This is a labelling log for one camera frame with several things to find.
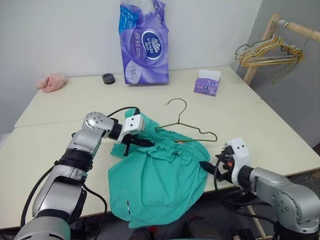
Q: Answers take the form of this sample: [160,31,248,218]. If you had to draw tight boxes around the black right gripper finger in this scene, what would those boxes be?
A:
[199,161,217,176]

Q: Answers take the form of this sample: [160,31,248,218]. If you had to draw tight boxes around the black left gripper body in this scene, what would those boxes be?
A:
[122,130,142,147]

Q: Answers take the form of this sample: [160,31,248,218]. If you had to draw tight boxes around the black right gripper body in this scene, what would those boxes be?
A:
[214,146,235,183]

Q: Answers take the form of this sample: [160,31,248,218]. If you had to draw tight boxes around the green shorts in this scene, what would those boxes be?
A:
[107,107,212,230]

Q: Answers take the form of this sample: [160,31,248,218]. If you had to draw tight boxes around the bronze wire hanger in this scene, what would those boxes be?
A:
[154,98,218,143]

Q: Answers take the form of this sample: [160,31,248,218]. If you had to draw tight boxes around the black tape roll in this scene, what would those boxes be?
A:
[101,73,116,86]

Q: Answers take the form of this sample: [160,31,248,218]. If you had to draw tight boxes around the dark rounded shape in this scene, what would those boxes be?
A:
[185,215,222,240]

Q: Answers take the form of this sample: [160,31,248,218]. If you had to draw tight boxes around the purple tissue box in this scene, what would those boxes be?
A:
[193,69,222,98]

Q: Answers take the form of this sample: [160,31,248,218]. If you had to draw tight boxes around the purple tissue multipack bag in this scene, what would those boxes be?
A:
[117,0,170,86]

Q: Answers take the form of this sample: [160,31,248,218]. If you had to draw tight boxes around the pink cloth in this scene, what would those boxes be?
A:
[35,72,68,93]

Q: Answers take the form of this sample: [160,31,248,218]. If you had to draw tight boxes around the hangers on rack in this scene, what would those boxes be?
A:
[239,19,302,66]

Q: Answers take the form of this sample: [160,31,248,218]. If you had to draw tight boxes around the wooden clothes rack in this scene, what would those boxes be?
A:
[243,13,320,86]

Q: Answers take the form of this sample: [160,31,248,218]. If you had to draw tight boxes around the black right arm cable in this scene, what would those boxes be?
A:
[213,157,278,226]

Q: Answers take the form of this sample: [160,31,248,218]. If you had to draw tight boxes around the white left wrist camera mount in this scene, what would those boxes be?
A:
[115,113,145,145]

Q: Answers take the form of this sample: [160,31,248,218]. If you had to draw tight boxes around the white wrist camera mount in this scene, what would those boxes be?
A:
[115,113,145,145]
[226,137,251,186]

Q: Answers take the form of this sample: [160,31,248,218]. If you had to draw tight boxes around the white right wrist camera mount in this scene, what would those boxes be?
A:
[226,137,251,186]

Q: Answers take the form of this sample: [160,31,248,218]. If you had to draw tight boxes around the green wire hanger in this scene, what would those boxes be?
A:
[234,34,283,61]

